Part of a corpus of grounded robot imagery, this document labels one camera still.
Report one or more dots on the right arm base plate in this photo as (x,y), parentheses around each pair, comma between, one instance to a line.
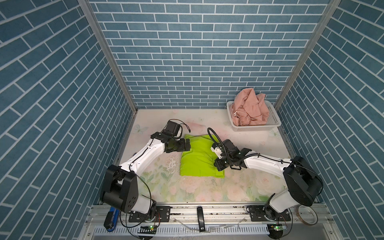
(258,214)

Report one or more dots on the aluminium left corner post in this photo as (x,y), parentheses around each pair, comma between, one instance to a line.
(93,22)

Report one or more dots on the clear tape roll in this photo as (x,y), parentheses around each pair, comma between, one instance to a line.
(307,215)

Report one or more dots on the left green circuit board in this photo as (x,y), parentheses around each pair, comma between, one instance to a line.
(147,232)

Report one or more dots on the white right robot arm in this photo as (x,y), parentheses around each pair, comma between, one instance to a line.
(303,183)

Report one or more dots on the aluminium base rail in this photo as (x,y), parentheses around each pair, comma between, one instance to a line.
(222,221)

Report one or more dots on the blue utility knife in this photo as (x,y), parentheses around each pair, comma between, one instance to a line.
(111,219)

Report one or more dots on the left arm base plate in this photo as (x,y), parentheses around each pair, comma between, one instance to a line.
(156,214)

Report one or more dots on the black handle on rail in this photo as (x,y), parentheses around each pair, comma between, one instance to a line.
(201,221)

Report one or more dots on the white plastic basket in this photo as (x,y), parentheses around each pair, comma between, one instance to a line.
(272,122)

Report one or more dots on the aluminium corner post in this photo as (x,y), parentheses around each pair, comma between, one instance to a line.
(318,30)
(93,22)

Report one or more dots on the pink shorts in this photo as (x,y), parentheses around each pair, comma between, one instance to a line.
(249,109)

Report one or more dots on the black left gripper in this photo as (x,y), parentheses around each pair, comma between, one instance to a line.
(182,146)

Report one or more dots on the aluminium right corner post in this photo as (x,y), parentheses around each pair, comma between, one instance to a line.
(318,30)

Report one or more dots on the right green circuit board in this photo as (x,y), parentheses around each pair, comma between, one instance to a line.
(276,231)

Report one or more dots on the lime green shorts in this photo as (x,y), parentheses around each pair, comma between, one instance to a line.
(199,161)

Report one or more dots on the green circuit board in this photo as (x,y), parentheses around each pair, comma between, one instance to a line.
(147,232)
(276,231)

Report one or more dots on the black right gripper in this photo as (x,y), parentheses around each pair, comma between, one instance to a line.
(217,164)

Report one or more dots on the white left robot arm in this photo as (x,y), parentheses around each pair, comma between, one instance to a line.
(120,183)

